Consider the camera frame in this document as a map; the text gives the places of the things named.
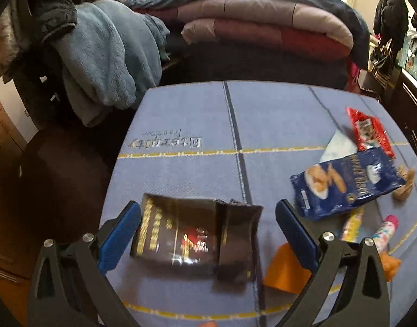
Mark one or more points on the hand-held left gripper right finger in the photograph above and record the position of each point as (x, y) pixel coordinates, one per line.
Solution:
(295, 235)

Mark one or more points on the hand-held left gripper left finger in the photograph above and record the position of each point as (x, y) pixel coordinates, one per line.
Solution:
(121, 235)

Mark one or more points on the black foil snack bag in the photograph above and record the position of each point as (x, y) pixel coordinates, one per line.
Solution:
(181, 231)

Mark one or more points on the blue snack bag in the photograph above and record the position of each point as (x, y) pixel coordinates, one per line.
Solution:
(348, 184)

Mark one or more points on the white plastic wrapper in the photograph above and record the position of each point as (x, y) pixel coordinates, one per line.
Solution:
(339, 148)

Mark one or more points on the red candy wrapper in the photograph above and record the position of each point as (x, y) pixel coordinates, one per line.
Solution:
(370, 133)

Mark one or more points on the orange paper piece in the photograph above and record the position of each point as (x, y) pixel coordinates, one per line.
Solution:
(283, 272)

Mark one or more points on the colourful striped wrapper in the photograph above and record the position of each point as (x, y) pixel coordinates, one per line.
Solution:
(353, 224)

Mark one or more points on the small pink-capped bottle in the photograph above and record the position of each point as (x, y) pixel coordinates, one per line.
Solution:
(383, 230)

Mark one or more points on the orange crumpled wrapper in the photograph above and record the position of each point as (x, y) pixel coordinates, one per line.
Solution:
(390, 265)

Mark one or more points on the small orange scrap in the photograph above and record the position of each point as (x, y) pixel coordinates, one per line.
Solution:
(208, 324)

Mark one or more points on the brown wooden wardrobe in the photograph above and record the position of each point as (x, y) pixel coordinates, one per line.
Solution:
(4, 133)

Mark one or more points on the dark wooden dresser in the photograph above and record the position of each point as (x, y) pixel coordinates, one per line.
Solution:
(409, 109)

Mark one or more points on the bed with dark sheet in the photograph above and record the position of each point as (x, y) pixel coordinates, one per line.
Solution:
(246, 68)

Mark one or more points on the blue fleece blanket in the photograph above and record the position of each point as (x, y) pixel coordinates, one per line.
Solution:
(103, 58)

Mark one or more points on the striped handbag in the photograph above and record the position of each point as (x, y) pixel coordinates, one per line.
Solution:
(382, 61)

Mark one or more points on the folded pink and red quilt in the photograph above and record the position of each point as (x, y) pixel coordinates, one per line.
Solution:
(263, 24)

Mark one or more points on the teal printed bag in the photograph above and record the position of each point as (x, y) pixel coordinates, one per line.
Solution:
(412, 54)

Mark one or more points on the grey fuzzy coat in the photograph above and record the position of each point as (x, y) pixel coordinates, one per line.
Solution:
(7, 34)

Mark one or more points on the dark puffer jacket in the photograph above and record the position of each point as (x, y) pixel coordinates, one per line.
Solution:
(52, 13)

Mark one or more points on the hanging black coat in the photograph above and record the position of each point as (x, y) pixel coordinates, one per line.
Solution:
(390, 13)

